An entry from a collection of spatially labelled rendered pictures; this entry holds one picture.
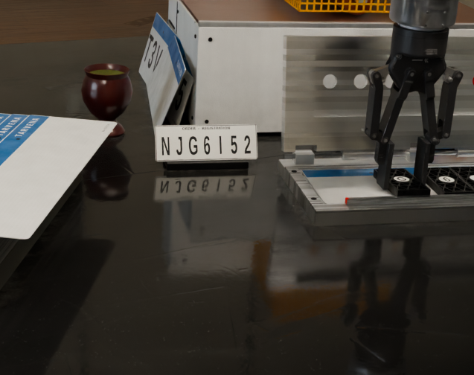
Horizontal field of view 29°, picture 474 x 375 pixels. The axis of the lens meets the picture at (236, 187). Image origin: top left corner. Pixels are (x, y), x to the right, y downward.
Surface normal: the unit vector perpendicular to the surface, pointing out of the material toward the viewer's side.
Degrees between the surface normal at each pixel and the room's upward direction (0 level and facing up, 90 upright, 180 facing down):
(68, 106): 0
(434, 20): 90
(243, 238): 0
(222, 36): 90
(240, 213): 0
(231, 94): 90
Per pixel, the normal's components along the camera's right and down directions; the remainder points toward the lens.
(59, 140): 0.05, -0.93
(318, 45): 0.21, 0.19
